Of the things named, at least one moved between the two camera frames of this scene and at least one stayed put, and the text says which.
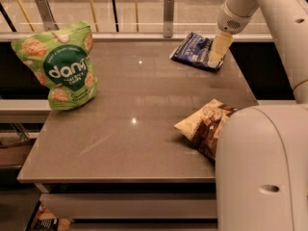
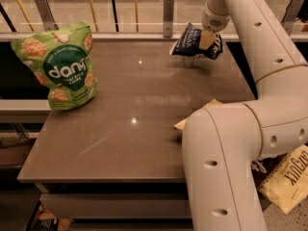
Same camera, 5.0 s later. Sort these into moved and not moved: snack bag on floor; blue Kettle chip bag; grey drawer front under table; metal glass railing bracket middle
Moved: blue Kettle chip bag
Not moved: grey drawer front under table; snack bag on floor; metal glass railing bracket middle
